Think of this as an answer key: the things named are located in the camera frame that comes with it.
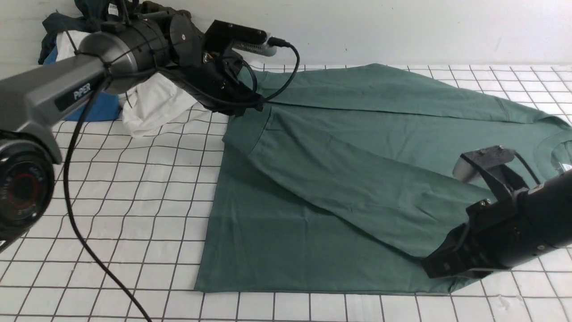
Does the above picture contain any blue garment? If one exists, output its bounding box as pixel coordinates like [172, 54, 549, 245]
[43, 47, 120, 122]

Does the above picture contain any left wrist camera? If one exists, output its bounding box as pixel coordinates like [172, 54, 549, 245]
[203, 20, 277, 57]

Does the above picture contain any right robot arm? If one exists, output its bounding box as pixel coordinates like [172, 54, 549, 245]
[421, 171, 572, 279]

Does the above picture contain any dark navy garment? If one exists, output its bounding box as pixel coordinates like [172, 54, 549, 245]
[38, 0, 139, 65]

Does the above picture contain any dark olive garment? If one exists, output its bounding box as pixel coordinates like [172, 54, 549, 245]
[135, 0, 178, 19]

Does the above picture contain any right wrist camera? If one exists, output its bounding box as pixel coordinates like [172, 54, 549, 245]
[452, 145, 538, 201]

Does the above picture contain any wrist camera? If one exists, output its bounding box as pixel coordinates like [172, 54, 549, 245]
[452, 145, 538, 201]
[203, 20, 277, 57]

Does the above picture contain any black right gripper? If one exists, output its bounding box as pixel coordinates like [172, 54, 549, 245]
[421, 199, 537, 279]

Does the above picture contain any white grid tablecloth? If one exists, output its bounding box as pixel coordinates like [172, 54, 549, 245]
[0, 63, 572, 322]

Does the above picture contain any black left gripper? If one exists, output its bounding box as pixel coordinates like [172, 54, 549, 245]
[178, 48, 264, 116]

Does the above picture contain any green long-sleeve top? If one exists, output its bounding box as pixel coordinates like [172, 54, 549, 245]
[194, 64, 571, 294]

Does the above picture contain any white garment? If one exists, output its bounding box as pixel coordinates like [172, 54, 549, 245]
[56, 30, 199, 138]

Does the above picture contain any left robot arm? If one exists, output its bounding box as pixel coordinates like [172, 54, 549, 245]
[0, 11, 275, 250]

